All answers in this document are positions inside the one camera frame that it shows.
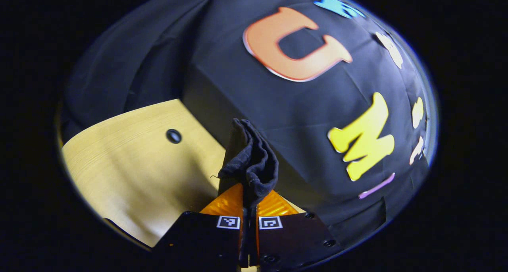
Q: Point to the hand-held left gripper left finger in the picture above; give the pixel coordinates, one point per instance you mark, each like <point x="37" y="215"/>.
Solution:
<point x="198" y="236"/>

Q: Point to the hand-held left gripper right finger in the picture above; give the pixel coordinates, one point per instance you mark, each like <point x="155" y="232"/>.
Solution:
<point x="293" y="236"/>

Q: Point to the dark jeans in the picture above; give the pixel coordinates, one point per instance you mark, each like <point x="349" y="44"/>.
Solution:
<point x="254" y="164"/>

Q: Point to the black backdrop cloth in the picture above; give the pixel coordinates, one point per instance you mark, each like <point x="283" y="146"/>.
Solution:
<point x="238" y="85"/>

